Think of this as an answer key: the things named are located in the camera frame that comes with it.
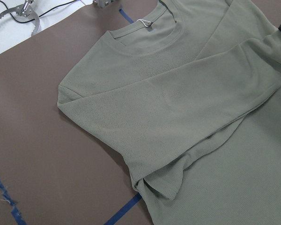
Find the brown paper table mat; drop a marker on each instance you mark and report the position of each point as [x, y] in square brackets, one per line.
[52, 171]

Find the metal grabber tool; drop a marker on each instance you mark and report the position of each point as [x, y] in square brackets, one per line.
[26, 11]

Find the aluminium frame post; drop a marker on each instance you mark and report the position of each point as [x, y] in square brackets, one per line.
[102, 3]

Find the green long-sleeve shirt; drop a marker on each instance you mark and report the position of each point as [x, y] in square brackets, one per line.
[190, 96]

